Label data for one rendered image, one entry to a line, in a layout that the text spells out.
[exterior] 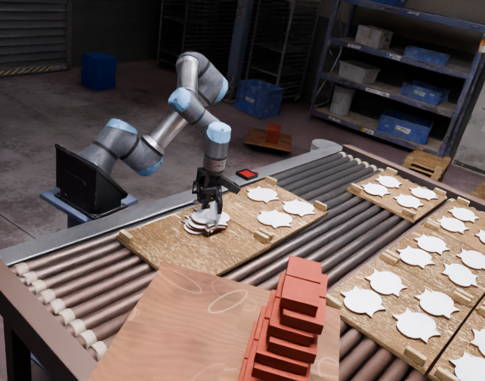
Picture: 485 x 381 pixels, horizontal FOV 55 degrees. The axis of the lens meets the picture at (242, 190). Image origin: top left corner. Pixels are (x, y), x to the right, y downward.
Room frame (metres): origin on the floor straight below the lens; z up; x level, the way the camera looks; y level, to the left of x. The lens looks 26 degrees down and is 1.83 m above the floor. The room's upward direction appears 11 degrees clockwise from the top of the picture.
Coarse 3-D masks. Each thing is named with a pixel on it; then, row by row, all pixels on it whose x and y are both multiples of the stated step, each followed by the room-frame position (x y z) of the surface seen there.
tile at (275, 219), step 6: (258, 216) 1.60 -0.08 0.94; (264, 216) 1.61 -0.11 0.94; (270, 216) 1.62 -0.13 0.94; (276, 216) 1.63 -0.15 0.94; (282, 216) 1.64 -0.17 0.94; (288, 216) 1.65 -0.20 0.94; (264, 222) 1.56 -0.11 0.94; (270, 222) 1.57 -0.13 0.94; (276, 222) 1.58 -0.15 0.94; (282, 222) 1.59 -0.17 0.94; (288, 222) 1.60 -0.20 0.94
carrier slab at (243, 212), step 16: (240, 192) 1.80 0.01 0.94; (288, 192) 1.89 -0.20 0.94; (224, 208) 1.63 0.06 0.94; (240, 208) 1.66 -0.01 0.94; (256, 208) 1.68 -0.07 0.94; (272, 208) 1.71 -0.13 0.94; (240, 224) 1.53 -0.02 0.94; (256, 224) 1.56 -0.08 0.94; (304, 224) 1.63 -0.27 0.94; (272, 240) 1.46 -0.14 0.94
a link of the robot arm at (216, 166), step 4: (204, 156) 1.44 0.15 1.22; (204, 160) 1.44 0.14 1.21; (208, 160) 1.42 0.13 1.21; (212, 160) 1.42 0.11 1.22; (224, 160) 1.44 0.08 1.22; (204, 164) 1.43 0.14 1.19; (208, 164) 1.42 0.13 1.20; (212, 164) 1.42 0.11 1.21; (216, 164) 1.42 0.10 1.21; (220, 164) 1.42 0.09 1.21; (224, 164) 1.45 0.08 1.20; (208, 168) 1.42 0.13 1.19; (212, 168) 1.42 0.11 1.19; (216, 168) 1.42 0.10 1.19; (220, 168) 1.43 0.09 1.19
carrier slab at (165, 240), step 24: (168, 216) 1.49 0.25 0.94; (120, 240) 1.29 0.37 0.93; (144, 240) 1.30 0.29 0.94; (168, 240) 1.33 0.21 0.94; (192, 240) 1.36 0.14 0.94; (216, 240) 1.39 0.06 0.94; (240, 240) 1.42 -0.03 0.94; (192, 264) 1.23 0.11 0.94; (216, 264) 1.25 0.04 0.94; (240, 264) 1.30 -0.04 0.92
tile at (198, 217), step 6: (198, 210) 1.49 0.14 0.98; (204, 210) 1.50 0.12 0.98; (192, 216) 1.44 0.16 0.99; (198, 216) 1.45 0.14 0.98; (204, 216) 1.46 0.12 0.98; (222, 216) 1.49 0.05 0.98; (228, 216) 1.50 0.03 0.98; (198, 222) 1.41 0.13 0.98; (204, 222) 1.41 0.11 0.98; (210, 222) 1.42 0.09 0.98; (222, 222) 1.44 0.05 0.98
